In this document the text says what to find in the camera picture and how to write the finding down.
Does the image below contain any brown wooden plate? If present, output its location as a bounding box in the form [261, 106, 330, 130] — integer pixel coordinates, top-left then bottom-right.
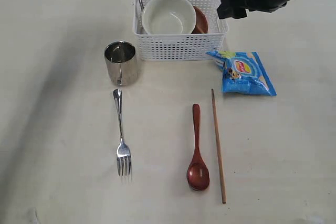
[192, 6, 208, 34]

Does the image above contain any silver metal knife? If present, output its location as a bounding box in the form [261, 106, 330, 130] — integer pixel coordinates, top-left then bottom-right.
[136, 0, 144, 35]

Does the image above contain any silver metal fork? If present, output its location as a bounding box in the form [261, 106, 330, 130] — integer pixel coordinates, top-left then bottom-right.
[113, 89, 131, 176]

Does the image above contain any blue Lay's chips bag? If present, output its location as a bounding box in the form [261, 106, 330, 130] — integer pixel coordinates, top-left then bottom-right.
[206, 50, 277, 97]

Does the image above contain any dark red wooden spoon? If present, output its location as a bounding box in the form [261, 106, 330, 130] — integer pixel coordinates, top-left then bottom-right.
[186, 104, 209, 191]

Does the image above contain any white ceramic bowl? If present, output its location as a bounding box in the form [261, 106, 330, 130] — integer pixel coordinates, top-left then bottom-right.
[141, 0, 196, 35]

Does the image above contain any white perforated plastic basket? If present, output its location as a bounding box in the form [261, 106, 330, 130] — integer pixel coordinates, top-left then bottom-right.
[133, 0, 229, 61]

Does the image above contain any shiny stainless steel cup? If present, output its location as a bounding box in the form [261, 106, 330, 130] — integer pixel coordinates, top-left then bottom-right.
[103, 41, 138, 86]

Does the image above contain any light wooden chopstick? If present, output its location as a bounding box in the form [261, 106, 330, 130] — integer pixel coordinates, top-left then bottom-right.
[211, 89, 227, 204]

